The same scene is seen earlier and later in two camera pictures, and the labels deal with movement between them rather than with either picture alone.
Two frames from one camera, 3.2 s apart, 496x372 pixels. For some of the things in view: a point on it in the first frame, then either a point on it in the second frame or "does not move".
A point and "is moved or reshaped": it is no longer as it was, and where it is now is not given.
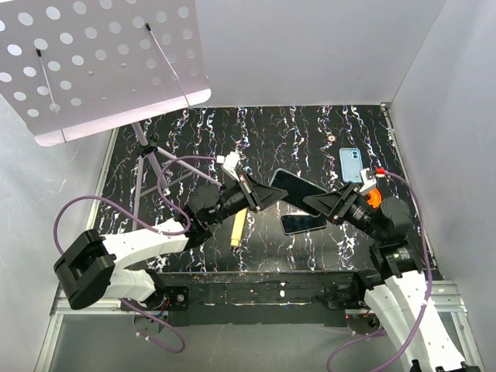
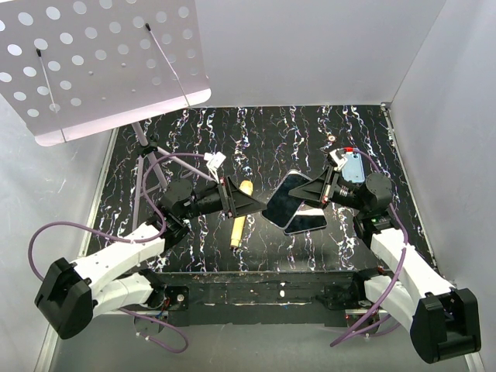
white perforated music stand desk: x=74 y=68 does not move
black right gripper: x=327 y=203 -> x=313 y=189
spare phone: x=297 y=188 is moved or reshaped
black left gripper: x=256 y=194 -> x=239 y=204
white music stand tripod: x=147 y=149 does not move
